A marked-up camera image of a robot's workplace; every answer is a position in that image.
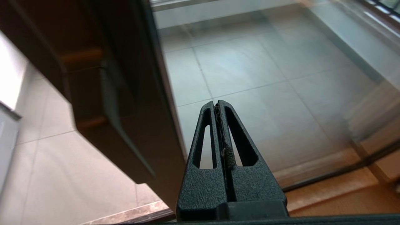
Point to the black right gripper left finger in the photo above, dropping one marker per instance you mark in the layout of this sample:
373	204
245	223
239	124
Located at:
203	187

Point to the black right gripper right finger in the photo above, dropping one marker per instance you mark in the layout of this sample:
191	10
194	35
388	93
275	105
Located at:
250	187

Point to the dark brown sliding glass door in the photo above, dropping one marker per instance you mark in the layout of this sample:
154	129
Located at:
125	62

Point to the white drum washing machine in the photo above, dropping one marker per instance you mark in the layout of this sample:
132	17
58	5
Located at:
7	140

